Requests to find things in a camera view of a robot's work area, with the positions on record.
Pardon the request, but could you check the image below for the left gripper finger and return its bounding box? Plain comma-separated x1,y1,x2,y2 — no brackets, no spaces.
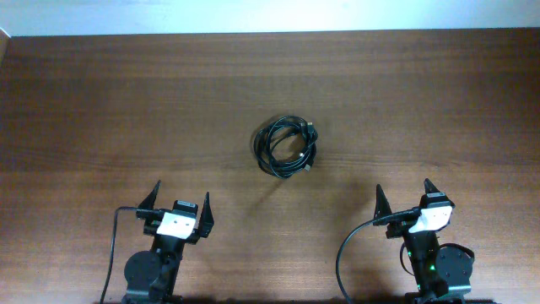
138,180,161,210
197,193,214,238

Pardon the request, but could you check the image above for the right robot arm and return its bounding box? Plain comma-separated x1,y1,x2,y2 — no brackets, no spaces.
374,179,475,304

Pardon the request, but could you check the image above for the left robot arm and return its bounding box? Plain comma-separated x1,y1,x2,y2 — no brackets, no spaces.
121,183,214,304

